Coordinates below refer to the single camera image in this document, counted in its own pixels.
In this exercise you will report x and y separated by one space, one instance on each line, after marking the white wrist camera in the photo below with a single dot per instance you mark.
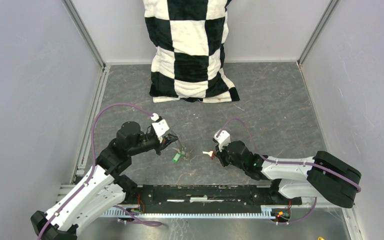
222 138
159 125

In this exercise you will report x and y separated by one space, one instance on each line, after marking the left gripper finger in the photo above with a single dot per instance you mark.
172 137
167 142

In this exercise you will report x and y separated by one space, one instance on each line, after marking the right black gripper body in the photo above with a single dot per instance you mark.
225 157

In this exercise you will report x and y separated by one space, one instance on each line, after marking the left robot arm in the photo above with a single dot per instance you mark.
104 185

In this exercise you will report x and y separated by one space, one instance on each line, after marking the red tag key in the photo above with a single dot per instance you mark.
208 153

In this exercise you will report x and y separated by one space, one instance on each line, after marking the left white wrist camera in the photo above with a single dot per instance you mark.
159 125

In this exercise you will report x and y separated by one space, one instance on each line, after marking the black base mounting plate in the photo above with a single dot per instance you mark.
197 207

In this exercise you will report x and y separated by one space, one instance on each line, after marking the aluminium frame rail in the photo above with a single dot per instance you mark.
277 194

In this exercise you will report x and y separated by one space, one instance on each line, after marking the black white checkered blanket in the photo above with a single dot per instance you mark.
189 37

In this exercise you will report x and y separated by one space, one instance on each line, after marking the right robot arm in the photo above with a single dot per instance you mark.
320 176

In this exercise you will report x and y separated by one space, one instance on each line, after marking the large metal keyring plate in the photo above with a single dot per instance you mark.
181 147

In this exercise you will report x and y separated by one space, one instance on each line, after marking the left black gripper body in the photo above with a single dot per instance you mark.
159 147

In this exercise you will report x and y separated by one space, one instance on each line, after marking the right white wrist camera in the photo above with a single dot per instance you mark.
222 138

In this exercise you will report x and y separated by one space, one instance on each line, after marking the grey slotted cable duct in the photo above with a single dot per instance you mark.
265 213

